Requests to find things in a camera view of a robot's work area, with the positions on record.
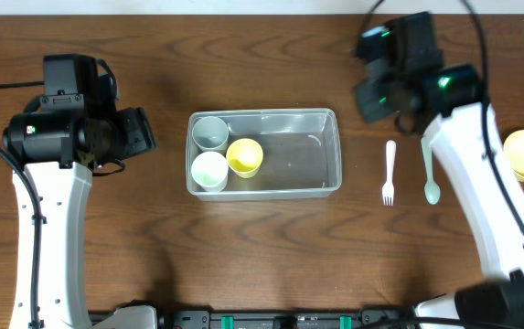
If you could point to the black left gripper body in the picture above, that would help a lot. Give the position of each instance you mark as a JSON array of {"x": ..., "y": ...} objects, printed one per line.
[{"x": 138, "y": 132}]

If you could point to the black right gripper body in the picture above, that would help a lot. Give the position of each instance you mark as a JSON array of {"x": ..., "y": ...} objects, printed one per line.
[{"x": 376, "y": 98}]

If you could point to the white plastic cup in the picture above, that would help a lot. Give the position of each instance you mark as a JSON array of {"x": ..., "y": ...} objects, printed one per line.
[{"x": 210, "y": 170}]

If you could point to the yellow plastic cup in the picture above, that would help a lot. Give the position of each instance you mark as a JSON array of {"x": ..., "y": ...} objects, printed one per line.
[{"x": 245, "y": 157}]

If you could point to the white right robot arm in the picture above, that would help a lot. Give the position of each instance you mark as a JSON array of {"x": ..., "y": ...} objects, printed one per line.
[{"x": 462, "y": 134}]

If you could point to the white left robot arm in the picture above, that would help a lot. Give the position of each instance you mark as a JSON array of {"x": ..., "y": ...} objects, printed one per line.
[{"x": 57, "y": 153}]

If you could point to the clear plastic container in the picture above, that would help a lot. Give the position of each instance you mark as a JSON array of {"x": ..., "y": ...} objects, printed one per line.
[{"x": 301, "y": 154}]

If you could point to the grey plastic cup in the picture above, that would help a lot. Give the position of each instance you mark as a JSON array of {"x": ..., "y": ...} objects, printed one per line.
[{"x": 211, "y": 134}]

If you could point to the white plastic fork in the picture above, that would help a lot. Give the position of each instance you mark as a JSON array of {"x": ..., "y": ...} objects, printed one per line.
[{"x": 388, "y": 190}]

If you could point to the mint green plastic spoon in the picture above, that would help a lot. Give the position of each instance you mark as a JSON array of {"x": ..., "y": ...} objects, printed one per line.
[{"x": 431, "y": 189}]

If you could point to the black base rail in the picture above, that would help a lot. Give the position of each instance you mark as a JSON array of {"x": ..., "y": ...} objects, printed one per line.
[{"x": 201, "y": 317}]

